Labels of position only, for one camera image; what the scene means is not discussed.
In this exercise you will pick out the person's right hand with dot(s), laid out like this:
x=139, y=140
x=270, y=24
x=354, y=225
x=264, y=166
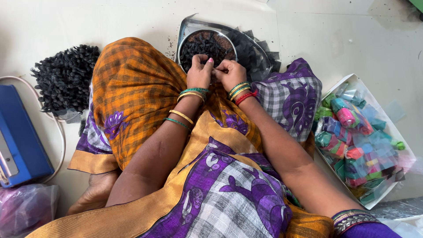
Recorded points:
x=233, y=76

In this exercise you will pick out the person's left hand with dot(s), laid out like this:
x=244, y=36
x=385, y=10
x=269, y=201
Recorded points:
x=198, y=74

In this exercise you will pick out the green and gold bangles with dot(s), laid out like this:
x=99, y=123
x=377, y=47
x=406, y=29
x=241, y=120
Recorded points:
x=238, y=89

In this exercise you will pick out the green bangle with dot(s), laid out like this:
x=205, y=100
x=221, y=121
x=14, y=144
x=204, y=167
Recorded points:
x=195, y=90
x=176, y=122

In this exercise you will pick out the gold bangle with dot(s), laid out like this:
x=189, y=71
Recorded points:
x=181, y=115
x=190, y=95

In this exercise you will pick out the pile of black net squares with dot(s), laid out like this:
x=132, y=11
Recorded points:
x=254, y=54

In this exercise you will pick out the heap of black pouches in bowl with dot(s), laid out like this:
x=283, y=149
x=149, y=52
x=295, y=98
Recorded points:
x=205, y=44

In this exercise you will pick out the round steel bowl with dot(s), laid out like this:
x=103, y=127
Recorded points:
x=185, y=46

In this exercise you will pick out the steel tray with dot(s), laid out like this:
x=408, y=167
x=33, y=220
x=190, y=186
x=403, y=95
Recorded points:
x=195, y=28

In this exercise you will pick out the orange and purple checked sari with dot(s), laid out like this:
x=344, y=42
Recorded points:
x=138, y=86

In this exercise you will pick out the large heap of black twisted pouches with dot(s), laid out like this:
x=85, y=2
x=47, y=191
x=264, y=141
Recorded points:
x=64, y=77

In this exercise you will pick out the heap of coloured wrapped packets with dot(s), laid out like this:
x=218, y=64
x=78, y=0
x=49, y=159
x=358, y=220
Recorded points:
x=357, y=142

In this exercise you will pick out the person's foot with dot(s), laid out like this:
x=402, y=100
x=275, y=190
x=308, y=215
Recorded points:
x=94, y=193

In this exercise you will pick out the clear plastic sheet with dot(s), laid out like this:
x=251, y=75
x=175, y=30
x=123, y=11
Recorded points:
x=395, y=111

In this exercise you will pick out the white cardboard box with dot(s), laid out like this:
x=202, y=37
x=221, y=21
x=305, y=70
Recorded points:
x=405, y=145

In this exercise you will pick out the blue sealing machine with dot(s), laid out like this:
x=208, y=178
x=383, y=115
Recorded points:
x=23, y=138

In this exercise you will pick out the green object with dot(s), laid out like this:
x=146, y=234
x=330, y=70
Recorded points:
x=417, y=5

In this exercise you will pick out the purple blouse sleeve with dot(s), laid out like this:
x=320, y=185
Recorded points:
x=363, y=228

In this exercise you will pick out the clear plastic bag with pink contents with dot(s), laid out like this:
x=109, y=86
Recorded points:
x=26, y=205

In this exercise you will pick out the heap of clear plastic bags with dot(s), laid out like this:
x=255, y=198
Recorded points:
x=401, y=215

